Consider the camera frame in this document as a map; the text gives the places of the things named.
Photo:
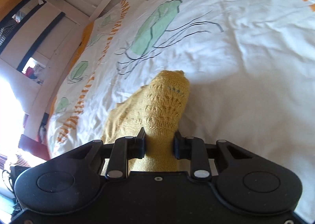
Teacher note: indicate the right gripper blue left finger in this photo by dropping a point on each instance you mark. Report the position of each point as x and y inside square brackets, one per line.
[121, 151]

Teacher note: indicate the yellow knitted sweater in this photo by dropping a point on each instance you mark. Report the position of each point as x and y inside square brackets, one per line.
[157, 108]

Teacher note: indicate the white patterned duvet cover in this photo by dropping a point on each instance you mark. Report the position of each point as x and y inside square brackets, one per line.
[250, 65]

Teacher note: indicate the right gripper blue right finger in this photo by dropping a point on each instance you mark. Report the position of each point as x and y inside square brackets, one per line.
[194, 150]

